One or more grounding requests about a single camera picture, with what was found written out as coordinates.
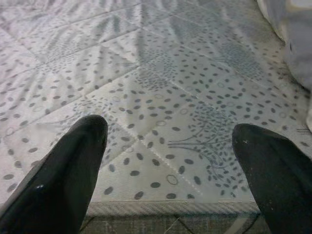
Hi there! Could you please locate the white pillow green tree print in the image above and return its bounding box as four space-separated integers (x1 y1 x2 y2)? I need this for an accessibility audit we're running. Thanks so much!
257 0 312 91

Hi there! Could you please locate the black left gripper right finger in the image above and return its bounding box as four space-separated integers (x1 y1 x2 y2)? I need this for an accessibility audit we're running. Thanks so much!
232 123 312 234

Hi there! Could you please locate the grey quilted mattress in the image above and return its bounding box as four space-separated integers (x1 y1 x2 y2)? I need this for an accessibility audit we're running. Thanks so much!
0 0 312 234

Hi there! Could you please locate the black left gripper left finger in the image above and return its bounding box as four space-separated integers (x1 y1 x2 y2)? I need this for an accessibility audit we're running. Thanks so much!
0 116 109 234

